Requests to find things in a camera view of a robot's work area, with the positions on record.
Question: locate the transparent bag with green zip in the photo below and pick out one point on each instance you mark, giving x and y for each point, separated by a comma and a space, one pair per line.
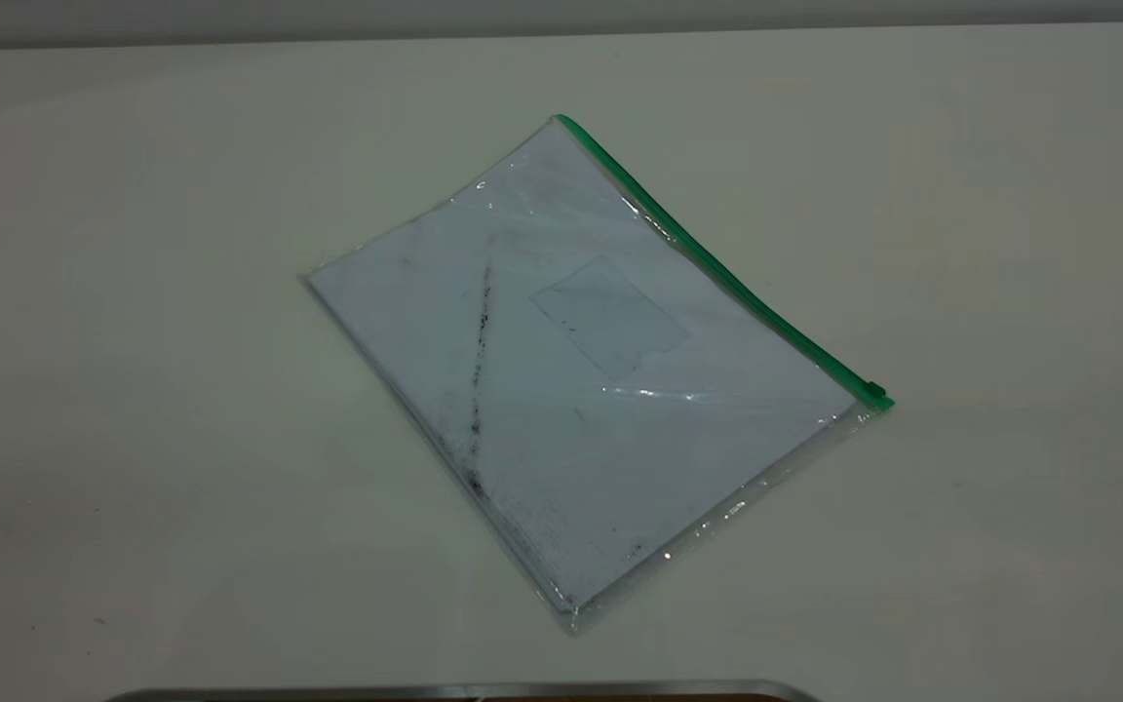
620, 390

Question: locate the green zipper slider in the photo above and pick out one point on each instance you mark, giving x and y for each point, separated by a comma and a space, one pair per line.
876, 394

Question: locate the silver metal rim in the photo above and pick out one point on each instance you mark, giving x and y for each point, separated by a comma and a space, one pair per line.
464, 691

